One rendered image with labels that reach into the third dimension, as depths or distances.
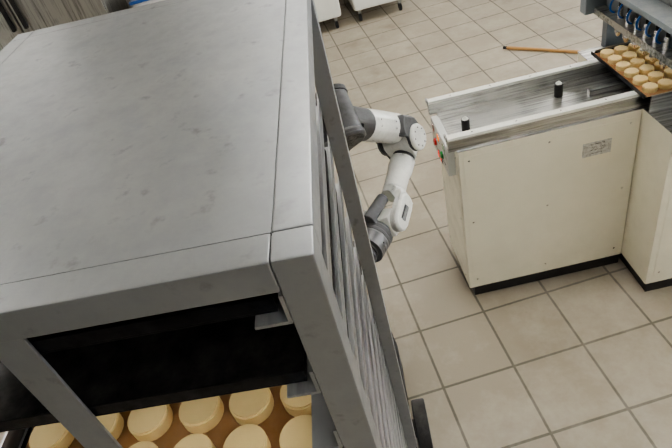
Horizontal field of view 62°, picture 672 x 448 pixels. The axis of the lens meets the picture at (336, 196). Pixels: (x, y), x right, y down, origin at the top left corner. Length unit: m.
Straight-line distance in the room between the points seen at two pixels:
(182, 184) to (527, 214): 2.05
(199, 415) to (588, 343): 2.06
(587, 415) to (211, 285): 2.11
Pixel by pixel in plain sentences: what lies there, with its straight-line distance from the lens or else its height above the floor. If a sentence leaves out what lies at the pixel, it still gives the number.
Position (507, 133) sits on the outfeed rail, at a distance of 2.16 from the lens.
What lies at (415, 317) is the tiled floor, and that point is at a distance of 2.65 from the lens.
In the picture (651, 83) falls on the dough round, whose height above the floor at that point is 0.92.
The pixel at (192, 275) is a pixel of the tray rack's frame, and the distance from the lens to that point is 0.38.
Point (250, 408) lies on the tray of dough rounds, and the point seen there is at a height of 1.51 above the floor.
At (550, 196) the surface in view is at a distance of 2.40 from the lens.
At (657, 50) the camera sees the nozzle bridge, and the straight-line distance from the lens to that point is 2.28.
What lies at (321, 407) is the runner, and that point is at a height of 1.58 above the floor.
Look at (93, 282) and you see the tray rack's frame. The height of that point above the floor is 1.82.
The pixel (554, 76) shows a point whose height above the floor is 0.88.
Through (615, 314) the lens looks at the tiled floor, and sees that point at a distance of 2.69.
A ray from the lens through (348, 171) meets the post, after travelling 1.07.
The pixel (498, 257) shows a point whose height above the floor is 0.24.
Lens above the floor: 2.06
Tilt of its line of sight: 37 degrees down
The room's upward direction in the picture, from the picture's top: 15 degrees counter-clockwise
